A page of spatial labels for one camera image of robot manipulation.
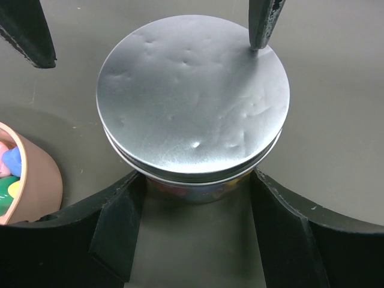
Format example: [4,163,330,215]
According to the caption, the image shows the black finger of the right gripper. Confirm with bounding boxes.
[248,0,285,50]
[1,0,56,68]

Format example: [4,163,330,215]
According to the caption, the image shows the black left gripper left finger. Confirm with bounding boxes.
[1,172,146,287]

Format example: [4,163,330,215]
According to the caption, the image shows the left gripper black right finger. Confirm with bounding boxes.
[250,169,383,287]

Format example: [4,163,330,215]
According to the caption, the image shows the pink oval candy box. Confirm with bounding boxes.
[1,123,63,225]

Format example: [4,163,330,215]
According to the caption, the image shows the white round jar lid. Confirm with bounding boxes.
[96,15,290,185]

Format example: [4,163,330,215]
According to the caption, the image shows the clear round glass jar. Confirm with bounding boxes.
[146,171,251,204]

